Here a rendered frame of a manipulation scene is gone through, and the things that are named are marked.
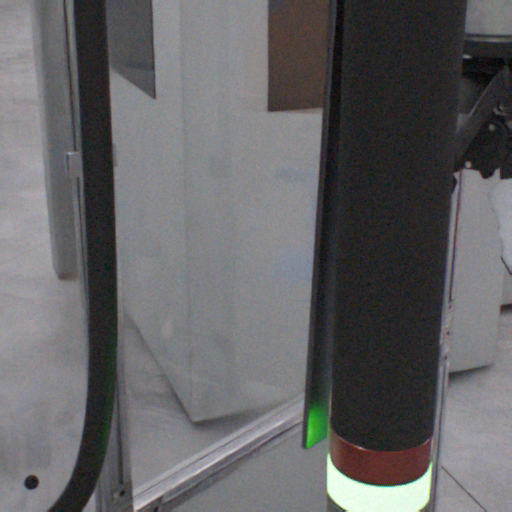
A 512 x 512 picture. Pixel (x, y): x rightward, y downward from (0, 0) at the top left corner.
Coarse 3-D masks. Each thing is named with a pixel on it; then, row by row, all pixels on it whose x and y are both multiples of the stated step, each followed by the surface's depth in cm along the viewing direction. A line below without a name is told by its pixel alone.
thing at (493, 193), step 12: (504, 180) 80; (492, 192) 81; (504, 192) 80; (492, 204) 81; (504, 204) 80; (504, 216) 81; (504, 228) 81; (504, 240) 81; (504, 252) 82; (504, 264) 82
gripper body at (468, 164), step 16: (464, 48) 78; (480, 48) 77; (496, 48) 77; (496, 112) 79; (480, 128) 80; (496, 128) 78; (480, 144) 80; (496, 144) 79; (464, 160) 81; (480, 160) 80; (496, 160) 79
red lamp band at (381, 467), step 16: (336, 448) 29; (352, 448) 28; (416, 448) 28; (432, 448) 29; (336, 464) 29; (352, 464) 28; (368, 464) 28; (384, 464) 28; (400, 464) 28; (416, 464) 28; (368, 480) 28; (384, 480) 28; (400, 480) 28
